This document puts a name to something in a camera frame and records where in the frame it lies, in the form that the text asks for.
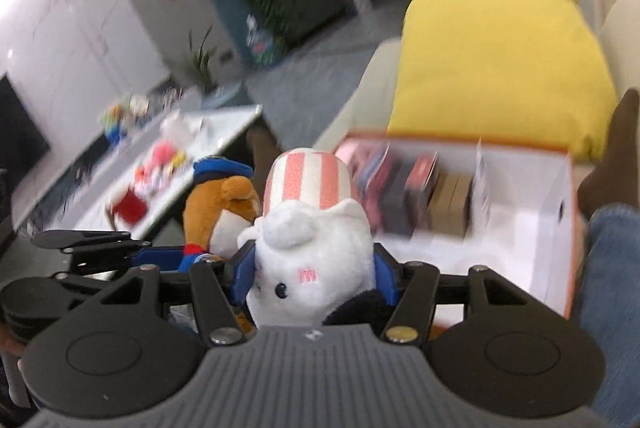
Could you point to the dark red small box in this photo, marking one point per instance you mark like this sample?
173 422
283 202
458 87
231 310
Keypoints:
420 186

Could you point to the water bottle jug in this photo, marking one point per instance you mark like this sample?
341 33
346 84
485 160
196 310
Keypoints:
266 48

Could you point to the brown kraft box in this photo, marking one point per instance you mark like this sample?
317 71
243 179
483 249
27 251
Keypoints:
449 210

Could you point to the orange cardboard box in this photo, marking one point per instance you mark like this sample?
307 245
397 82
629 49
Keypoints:
533 239

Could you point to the black television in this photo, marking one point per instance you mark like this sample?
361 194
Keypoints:
22 143

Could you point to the pink fabric pouch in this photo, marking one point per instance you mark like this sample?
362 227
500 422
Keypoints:
365 161

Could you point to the white paper card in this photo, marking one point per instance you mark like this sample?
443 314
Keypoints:
481 202

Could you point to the yellow cushion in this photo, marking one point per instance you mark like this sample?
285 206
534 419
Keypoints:
500 68

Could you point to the red toy on table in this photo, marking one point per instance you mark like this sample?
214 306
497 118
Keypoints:
128 207

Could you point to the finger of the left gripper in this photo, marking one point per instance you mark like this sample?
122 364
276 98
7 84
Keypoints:
167 258

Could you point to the right leg brown sock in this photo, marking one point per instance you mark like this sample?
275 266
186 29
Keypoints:
608 298

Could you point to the white coffee table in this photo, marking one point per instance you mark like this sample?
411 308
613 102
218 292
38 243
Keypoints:
156 164

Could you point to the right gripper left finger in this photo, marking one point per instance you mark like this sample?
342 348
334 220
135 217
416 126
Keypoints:
239 274

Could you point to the beige sofa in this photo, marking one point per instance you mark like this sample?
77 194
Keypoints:
380 98

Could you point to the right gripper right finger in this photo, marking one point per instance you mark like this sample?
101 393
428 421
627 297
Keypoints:
389 275

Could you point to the white plush striped hat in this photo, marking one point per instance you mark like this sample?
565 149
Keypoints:
313 242

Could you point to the brown plush blue cap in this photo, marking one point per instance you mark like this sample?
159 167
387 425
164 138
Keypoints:
222 204

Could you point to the dark grey box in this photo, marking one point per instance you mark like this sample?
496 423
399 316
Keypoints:
394 204

